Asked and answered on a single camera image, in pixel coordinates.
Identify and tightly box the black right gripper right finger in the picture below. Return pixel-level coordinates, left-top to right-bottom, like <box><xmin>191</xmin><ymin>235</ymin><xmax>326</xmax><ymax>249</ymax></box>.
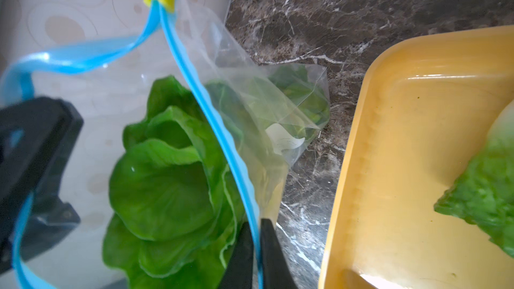
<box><xmin>260</xmin><ymin>219</ymin><xmax>298</xmax><ymax>289</ymax></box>

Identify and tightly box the clear zipper bag blue seal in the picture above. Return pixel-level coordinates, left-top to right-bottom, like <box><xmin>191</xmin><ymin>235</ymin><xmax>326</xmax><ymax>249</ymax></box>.
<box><xmin>1</xmin><ymin>0</ymin><xmax>329</xmax><ymax>288</ymax></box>

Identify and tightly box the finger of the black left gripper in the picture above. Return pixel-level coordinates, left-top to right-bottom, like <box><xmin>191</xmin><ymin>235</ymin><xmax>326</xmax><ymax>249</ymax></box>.
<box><xmin>1</xmin><ymin>97</ymin><xmax>84</xmax><ymax>274</ymax></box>

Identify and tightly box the yellow plastic tray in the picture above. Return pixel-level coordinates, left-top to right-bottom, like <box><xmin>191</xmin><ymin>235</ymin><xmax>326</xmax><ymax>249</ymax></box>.
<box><xmin>319</xmin><ymin>26</ymin><xmax>513</xmax><ymax>288</ymax></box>

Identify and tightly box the chinese cabbage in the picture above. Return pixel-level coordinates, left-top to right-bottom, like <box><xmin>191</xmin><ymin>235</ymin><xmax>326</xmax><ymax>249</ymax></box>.
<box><xmin>205</xmin><ymin>64</ymin><xmax>330</xmax><ymax>163</ymax></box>
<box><xmin>434</xmin><ymin>102</ymin><xmax>513</xmax><ymax>257</ymax></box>
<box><xmin>102</xmin><ymin>76</ymin><xmax>246</xmax><ymax>288</ymax></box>

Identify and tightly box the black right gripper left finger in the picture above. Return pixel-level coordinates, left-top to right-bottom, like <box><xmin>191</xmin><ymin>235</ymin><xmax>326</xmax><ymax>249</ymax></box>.
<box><xmin>218</xmin><ymin>222</ymin><xmax>254</xmax><ymax>289</ymax></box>

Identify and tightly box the chinese cabbage front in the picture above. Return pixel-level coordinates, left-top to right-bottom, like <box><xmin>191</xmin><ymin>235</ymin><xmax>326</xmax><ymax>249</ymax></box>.
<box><xmin>205</xmin><ymin>64</ymin><xmax>330</xmax><ymax>163</ymax></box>

